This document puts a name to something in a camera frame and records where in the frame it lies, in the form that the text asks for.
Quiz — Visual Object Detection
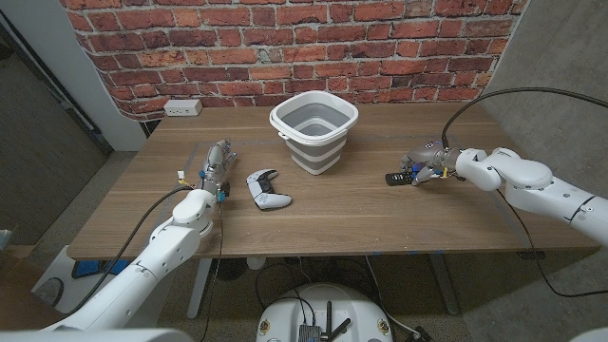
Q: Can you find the white power outlet box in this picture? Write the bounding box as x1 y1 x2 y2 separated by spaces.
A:
163 98 203 118

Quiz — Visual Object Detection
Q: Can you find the white robot torso base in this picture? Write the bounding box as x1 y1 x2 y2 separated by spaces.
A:
256 283 394 342

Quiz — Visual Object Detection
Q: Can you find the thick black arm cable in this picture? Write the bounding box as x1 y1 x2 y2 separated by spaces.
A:
66 184 194 314
440 86 608 151

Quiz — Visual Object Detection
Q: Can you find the white grey collapsible bucket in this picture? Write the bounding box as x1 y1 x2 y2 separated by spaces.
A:
269 89 360 176

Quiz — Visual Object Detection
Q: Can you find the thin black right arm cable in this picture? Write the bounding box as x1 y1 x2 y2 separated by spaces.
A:
496 189 608 299

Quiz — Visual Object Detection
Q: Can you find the white black game controller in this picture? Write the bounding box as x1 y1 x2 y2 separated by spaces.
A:
245 169 294 211

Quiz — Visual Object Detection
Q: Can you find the white floor cable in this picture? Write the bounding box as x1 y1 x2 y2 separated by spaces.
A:
364 256 419 339

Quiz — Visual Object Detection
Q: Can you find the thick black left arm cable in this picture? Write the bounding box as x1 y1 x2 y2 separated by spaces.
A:
66 184 194 314

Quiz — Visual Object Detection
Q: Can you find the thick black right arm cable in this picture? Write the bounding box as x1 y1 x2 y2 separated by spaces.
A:
440 86 608 151

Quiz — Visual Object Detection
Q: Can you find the black TV remote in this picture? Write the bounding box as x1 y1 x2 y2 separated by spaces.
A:
385 171 419 187

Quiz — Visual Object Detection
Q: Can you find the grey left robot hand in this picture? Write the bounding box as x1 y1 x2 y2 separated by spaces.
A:
197 139 238 203

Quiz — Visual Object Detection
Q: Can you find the metal table leg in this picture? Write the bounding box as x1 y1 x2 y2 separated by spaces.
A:
427 254 461 317
186 257 214 319

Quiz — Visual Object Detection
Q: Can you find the black floor cable loop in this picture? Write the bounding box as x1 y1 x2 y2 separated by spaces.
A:
254 263 305 313

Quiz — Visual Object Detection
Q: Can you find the red brick printed backdrop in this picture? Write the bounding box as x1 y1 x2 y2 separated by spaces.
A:
59 0 531 123

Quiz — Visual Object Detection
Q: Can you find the small grey computer box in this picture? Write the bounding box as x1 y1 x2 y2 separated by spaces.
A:
297 324 322 342

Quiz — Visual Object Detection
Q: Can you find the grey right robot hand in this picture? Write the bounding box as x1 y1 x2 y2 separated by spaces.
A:
400 141 462 186

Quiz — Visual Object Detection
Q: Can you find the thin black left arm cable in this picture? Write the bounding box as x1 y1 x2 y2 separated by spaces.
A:
199 201 227 342

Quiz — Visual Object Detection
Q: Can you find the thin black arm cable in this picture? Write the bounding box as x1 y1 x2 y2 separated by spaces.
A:
199 201 227 342
496 189 608 299

